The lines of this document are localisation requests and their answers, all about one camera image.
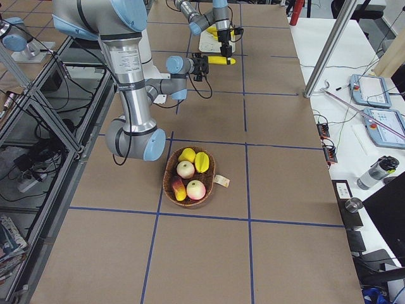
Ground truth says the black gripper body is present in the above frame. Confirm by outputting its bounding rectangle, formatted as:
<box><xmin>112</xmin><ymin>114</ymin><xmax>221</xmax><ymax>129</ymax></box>
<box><xmin>191</xmin><ymin>53</ymin><xmax>209</xmax><ymax>81</ymax></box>
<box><xmin>216</xmin><ymin>28</ymin><xmax>231</xmax><ymax>46</ymax></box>

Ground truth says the yellow banana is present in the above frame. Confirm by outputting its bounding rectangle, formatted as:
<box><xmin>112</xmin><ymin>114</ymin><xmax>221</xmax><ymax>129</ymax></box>
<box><xmin>208</xmin><ymin>56</ymin><xmax>236</xmax><ymax>65</ymax></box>
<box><xmin>206</xmin><ymin>26</ymin><xmax>217</xmax><ymax>35</ymax></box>

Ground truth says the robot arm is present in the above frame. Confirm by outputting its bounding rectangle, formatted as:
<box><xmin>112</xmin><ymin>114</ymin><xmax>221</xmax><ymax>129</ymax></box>
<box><xmin>53</xmin><ymin>1</ymin><xmax>209</xmax><ymax>161</ymax></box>
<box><xmin>173</xmin><ymin>0</ymin><xmax>232</xmax><ymax>58</ymax></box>

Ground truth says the brown wicker basket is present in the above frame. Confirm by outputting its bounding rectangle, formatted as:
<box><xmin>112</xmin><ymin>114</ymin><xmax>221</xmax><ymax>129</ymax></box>
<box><xmin>163</xmin><ymin>146</ymin><xmax>216</xmax><ymax>208</ymax></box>

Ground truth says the white rectangular bear tray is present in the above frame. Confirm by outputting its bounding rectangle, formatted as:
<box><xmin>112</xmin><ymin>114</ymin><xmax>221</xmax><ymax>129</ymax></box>
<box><xmin>199</xmin><ymin>30</ymin><xmax>221</xmax><ymax>54</ymax></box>

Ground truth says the red cylinder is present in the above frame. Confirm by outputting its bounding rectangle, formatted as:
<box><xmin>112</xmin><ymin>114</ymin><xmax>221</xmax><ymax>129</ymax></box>
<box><xmin>289</xmin><ymin>0</ymin><xmax>305</xmax><ymax>26</ymax></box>

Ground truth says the yellow lemon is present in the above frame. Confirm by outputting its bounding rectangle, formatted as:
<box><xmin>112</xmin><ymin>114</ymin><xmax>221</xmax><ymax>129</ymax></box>
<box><xmin>178</xmin><ymin>148</ymin><xmax>196</xmax><ymax>163</ymax></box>

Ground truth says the yellow starfruit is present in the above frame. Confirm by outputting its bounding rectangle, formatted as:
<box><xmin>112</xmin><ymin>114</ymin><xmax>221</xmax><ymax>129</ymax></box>
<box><xmin>194</xmin><ymin>151</ymin><xmax>210</xmax><ymax>173</ymax></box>

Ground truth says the white stand metal rod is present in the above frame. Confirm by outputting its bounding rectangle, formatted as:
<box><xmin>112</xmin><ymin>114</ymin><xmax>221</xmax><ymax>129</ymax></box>
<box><xmin>319</xmin><ymin>81</ymin><xmax>405</xmax><ymax>140</ymax></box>

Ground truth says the paper price tag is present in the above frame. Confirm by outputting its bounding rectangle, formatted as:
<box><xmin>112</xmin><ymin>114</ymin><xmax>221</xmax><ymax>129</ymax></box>
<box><xmin>213</xmin><ymin>174</ymin><xmax>230</xmax><ymax>187</ymax></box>

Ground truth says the orange black electronics module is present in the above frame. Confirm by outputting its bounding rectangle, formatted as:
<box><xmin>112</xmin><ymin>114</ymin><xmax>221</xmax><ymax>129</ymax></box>
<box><xmin>316</xmin><ymin>122</ymin><xmax>330</xmax><ymax>139</ymax></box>

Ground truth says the red pink apple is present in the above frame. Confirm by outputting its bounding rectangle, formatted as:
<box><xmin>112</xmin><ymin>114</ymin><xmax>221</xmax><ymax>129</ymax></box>
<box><xmin>186</xmin><ymin>180</ymin><xmax>206</xmax><ymax>200</ymax></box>

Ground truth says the red yellow mango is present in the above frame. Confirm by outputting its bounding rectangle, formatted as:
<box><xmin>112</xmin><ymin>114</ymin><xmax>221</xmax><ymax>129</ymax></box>
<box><xmin>171</xmin><ymin>175</ymin><xmax>187</xmax><ymax>201</ymax></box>

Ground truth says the far blue teach pendant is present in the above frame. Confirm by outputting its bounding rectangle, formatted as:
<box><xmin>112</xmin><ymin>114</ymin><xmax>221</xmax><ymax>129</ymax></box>
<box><xmin>349</xmin><ymin>74</ymin><xmax>392</xmax><ymax>108</ymax></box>

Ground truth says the blue teach pendant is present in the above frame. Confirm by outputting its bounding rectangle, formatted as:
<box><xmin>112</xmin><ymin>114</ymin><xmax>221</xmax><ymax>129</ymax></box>
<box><xmin>349</xmin><ymin>74</ymin><xmax>392</xmax><ymax>108</ymax></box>
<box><xmin>363</xmin><ymin>107</ymin><xmax>404</xmax><ymax>149</ymax></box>

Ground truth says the near blue teach pendant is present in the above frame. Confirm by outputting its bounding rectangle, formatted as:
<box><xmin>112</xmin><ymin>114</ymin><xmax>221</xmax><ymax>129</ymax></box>
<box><xmin>363</xmin><ymin>107</ymin><xmax>404</xmax><ymax>149</ymax></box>

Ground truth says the clear water bottle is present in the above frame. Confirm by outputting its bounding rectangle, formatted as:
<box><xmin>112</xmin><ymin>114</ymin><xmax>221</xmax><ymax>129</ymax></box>
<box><xmin>356</xmin><ymin>156</ymin><xmax>399</xmax><ymax>190</ymax></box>

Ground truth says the stack of cloth books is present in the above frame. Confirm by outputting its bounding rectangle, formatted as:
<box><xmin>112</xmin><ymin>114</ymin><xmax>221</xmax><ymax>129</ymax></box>
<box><xmin>1</xmin><ymin>215</ymin><xmax>28</xmax><ymax>284</ymax></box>

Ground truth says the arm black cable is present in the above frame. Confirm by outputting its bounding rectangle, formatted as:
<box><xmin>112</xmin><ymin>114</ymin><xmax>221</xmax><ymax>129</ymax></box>
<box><xmin>151</xmin><ymin>71</ymin><xmax>215</xmax><ymax>110</ymax></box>

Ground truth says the aluminium frame post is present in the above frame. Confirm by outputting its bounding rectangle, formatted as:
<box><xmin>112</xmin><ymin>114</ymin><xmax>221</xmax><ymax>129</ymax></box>
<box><xmin>303</xmin><ymin>0</ymin><xmax>357</xmax><ymax>98</ymax></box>

